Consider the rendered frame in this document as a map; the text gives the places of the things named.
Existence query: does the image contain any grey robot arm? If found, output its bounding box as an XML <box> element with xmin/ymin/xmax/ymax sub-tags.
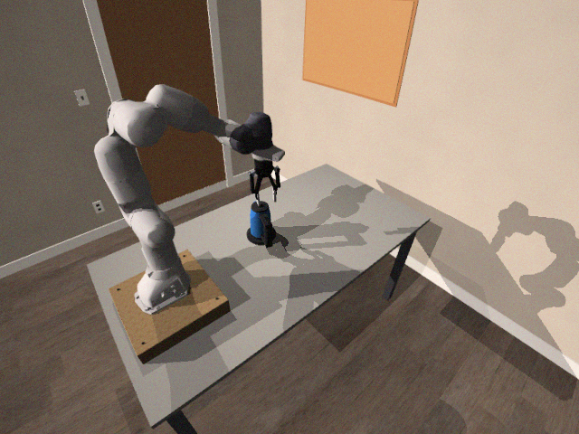
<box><xmin>94</xmin><ymin>84</ymin><xmax>285</xmax><ymax>315</ymax></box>

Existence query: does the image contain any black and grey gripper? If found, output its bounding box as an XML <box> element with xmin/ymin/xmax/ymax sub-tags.
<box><xmin>249</xmin><ymin>159</ymin><xmax>280</xmax><ymax>206</ymax></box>

